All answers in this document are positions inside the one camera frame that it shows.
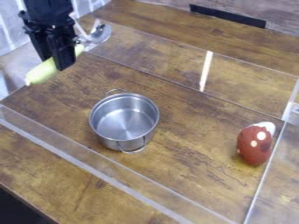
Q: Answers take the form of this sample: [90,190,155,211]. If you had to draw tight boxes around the green handled metal spoon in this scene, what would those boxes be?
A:
[24,24,112,86]

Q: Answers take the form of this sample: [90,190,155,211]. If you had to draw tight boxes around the clear acrylic right barrier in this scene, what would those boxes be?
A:
[244,80,299,224]

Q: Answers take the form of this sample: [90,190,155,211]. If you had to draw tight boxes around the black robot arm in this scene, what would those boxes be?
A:
[17,0,77,71]

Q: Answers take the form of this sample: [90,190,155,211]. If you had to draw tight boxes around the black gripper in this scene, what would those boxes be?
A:
[17,10,76,71]

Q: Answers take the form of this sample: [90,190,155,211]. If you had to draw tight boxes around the clear acrylic barrier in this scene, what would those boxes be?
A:
[244,80,299,224]
[0,104,236,224]

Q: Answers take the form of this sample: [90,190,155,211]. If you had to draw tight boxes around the red spotted mushroom toy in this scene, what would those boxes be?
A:
[236,122,276,165]

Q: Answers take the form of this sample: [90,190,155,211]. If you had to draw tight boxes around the stainless steel pot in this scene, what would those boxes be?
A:
[88,88,160,154]

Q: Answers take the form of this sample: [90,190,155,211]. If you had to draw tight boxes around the black bar on table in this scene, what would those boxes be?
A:
[190,4,267,29]

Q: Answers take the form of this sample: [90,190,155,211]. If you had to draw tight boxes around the clear acrylic front barrier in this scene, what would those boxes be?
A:
[0,104,236,224]

